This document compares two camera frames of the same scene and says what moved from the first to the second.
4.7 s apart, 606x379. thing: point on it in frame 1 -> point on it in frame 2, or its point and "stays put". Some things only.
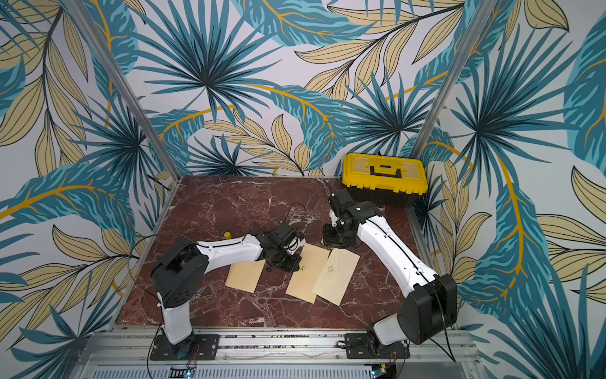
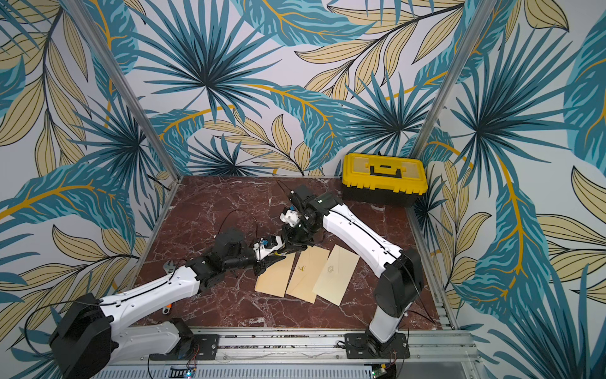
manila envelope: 335,277 stays put
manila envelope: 301,283 stays put
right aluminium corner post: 482,10 stays put
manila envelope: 245,275 -> 274,280
